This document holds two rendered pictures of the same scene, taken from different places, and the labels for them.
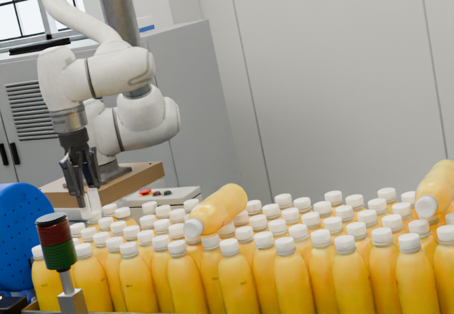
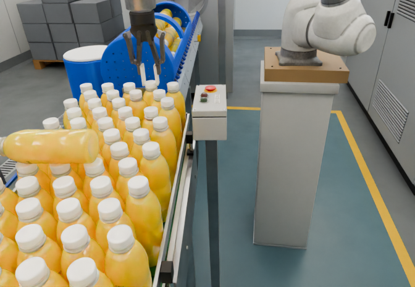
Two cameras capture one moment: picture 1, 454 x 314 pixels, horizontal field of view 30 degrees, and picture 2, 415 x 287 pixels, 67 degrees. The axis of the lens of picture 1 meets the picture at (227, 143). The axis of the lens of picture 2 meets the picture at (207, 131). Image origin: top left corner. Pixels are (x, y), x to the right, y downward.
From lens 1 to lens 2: 1.94 m
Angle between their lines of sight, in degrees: 62
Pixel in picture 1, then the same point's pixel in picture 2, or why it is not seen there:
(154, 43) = not seen: outside the picture
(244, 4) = not seen: outside the picture
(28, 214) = (144, 60)
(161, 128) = (336, 43)
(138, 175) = (314, 73)
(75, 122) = (128, 4)
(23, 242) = (134, 76)
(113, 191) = (280, 74)
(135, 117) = (318, 23)
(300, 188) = not seen: outside the picture
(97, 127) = (296, 20)
